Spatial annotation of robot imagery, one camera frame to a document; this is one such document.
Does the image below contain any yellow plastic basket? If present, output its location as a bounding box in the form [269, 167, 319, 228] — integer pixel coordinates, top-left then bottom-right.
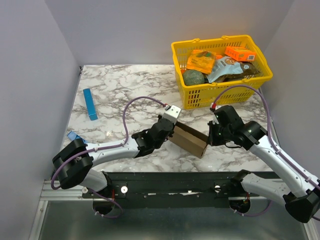
[171, 34, 273, 110]

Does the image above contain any light blue snack bag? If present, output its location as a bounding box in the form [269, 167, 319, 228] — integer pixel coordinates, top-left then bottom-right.
[207, 56, 244, 84]

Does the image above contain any small blue block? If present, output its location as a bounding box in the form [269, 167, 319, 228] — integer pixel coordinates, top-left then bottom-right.
[66, 131, 87, 144]

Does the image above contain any aluminium frame rail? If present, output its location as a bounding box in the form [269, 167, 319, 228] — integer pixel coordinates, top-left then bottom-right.
[28, 180, 320, 240]

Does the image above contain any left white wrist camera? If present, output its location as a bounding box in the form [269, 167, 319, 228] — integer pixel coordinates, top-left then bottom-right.
[162, 104, 182, 125]

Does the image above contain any green round melon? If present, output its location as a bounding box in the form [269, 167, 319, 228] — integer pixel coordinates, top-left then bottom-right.
[182, 69, 205, 86]

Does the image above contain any long blue bar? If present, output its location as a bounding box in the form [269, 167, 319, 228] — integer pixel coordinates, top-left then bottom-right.
[83, 88, 98, 121]

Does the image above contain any dark brown snack bag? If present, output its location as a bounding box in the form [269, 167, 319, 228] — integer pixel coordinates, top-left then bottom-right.
[215, 62, 260, 83]

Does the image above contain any orange snack pouch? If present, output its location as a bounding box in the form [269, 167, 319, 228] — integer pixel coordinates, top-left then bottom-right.
[186, 49, 216, 75]

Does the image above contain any orange carton box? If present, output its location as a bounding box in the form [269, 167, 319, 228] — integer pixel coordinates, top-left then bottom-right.
[224, 46, 256, 62]

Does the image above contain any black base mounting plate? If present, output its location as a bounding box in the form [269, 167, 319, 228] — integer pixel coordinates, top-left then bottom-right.
[51, 169, 292, 210]

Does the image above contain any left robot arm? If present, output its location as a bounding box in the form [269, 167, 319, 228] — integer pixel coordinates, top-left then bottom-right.
[51, 116, 177, 198]

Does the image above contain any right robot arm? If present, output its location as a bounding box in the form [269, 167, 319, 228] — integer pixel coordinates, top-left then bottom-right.
[207, 104, 320, 223]

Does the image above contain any brown cardboard box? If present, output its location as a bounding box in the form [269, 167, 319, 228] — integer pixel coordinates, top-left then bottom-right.
[168, 121, 208, 159]

